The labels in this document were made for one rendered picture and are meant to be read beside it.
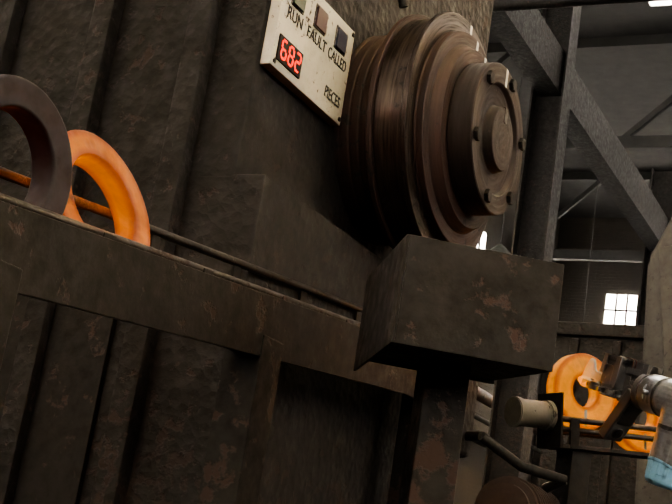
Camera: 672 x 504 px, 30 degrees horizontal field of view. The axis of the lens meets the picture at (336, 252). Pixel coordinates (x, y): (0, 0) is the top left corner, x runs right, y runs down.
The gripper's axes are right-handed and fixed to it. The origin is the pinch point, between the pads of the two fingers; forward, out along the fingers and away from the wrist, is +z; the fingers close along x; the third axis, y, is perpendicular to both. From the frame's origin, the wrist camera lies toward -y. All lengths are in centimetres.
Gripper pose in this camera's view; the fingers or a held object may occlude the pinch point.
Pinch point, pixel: (582, 382)
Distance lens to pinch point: 258.4
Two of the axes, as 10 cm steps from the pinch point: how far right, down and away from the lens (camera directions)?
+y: 2.7, -9.6, 0.2
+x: -8.6, -2.6, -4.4
